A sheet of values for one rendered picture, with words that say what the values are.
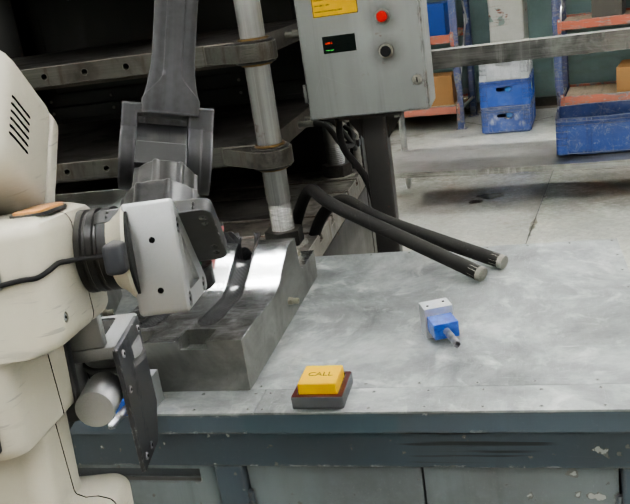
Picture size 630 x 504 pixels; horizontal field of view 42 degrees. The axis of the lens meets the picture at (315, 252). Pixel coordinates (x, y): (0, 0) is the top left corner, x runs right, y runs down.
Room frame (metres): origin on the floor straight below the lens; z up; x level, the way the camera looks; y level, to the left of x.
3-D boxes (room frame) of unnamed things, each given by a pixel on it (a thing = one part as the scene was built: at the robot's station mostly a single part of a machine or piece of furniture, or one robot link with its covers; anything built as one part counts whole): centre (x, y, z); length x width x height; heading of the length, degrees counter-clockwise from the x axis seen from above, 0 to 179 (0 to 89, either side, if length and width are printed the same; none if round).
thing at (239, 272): (1.44, 0.21, 0.92); 0.35 x 0.16 x 0.09; 165
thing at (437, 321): (1.24, -0.19, 0.83); 0.13 x 0.05 x 0.05; 6
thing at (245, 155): (2.46, 0.52, 0.96); 1.29 x 0.83 x 0.18; 75
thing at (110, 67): (2.46, 0.52, 1.20); 1.29 x 0.83 x 0.19; 75
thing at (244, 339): (1.45, 0.19, 0.87); 0.50 x 0.26 x 0.14; 165
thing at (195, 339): (1.22, 0.21, 0.87); 0.05 x 0.05 x 0.04; 75
